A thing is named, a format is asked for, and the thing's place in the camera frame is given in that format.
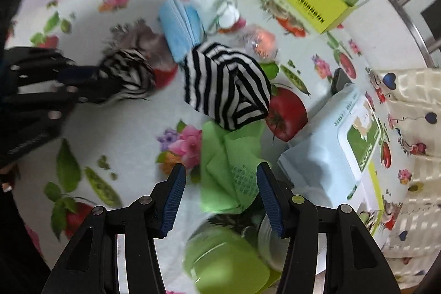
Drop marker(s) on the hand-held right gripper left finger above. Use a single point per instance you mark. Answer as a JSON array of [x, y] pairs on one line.
[[172, 204]]

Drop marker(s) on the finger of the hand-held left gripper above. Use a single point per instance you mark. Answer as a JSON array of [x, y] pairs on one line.
[[89, 94], [79, 73]]

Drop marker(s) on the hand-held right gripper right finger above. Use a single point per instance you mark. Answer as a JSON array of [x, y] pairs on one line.
[[272, 204]]

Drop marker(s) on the beige sock striped cuff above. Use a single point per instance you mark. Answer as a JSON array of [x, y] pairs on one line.
[[127, 70]]

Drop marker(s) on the light green cloth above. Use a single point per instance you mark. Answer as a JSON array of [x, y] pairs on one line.
[[224, 170]]

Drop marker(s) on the blue face mask stack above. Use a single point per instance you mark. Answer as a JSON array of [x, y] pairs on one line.
[[179, 32]]

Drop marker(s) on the black white striped sock ball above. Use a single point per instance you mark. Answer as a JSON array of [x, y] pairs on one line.
[[220, 84]]

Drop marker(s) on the person's left hand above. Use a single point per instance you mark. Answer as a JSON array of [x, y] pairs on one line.
[[7, 175]]

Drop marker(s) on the fruit print tablecloth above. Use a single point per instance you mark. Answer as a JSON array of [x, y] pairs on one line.
[[120, 128]]

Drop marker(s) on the wet wipes pack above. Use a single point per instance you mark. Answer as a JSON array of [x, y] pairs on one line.
[[320, 156]]

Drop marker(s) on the black phone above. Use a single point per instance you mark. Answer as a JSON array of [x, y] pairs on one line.
[[341, 80]]

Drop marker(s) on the orange item in plastic bag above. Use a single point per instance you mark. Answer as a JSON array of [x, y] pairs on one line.
[[262, 41]]

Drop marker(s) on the cream heart print curtain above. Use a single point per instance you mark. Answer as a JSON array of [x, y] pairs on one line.
[[413, 101]]

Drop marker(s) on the metal window frame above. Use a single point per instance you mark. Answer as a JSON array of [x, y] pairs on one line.
[[418, 39]]

